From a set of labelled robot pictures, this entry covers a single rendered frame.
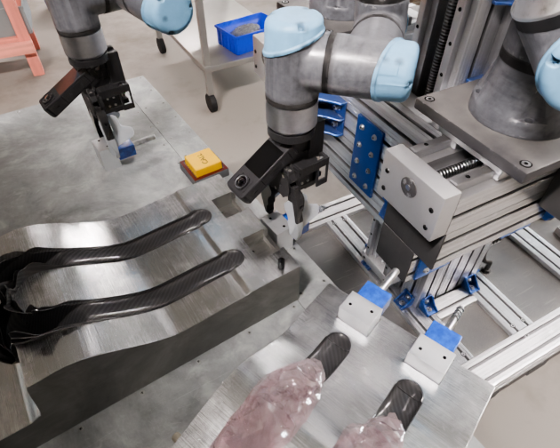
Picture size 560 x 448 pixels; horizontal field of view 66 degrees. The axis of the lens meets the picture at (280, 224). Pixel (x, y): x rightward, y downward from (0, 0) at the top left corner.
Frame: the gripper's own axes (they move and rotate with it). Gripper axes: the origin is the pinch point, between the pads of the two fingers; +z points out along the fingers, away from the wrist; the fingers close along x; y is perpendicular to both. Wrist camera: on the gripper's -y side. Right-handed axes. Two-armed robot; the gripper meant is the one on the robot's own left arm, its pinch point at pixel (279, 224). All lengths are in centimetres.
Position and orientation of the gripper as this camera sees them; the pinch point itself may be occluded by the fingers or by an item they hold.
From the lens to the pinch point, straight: 76.9
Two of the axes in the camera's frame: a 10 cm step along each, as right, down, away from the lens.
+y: 8.1, -4.3, 4.1
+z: 0.0, 7.0, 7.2
